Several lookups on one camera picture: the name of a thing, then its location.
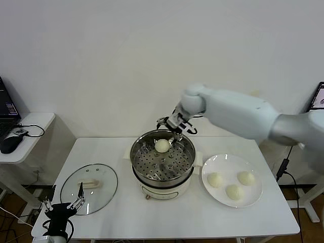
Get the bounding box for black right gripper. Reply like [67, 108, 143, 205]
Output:
[155, 115, 191, 143]

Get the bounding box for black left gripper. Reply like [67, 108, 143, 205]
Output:
[37, 181, 87, 236]

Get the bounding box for white steamed baozi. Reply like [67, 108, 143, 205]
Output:
[154, 139, 170, 153]
[207, 172, 224, 188]
[237, 171, 256, 186]
[226, 185, 245, 201]

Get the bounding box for round glass pot lid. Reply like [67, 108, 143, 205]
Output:
[60, 164, 118, 216]

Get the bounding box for perforated steel steamer basket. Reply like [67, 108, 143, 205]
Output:
[130, 129, 196, 183]

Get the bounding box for steel steamer pot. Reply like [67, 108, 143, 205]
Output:
[123, 148, 203, 200]

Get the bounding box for round white plate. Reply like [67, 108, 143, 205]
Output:
[201, 153, 263, 208]

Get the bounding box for black computer mouse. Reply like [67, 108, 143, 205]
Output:
[0, 135, 25, 154]

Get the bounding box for white side desk with mouse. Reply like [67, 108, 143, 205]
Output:
[0, 112, 56, 225]

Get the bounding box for black laptop with dark screen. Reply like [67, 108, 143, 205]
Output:
[0, 75, 22, 144]

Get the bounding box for grey laptop with bright screen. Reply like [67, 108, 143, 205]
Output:
[307, 81, 324, 111]

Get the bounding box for white side desk with label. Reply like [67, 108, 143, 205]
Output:
[286, 174, 321, 224]

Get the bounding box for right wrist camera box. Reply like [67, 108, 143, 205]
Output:
[166, 113, 183, 129]

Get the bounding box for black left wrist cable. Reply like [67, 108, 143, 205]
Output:
[42, 219, 74, 241]

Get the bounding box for white floor cable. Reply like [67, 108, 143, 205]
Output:
[0, 205, 28, 226]

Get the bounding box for black floor cable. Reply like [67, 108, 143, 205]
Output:
[0, 210, 16, 243]

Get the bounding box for thin black desk cable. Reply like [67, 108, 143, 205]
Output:
[15, 123, 46, 139]

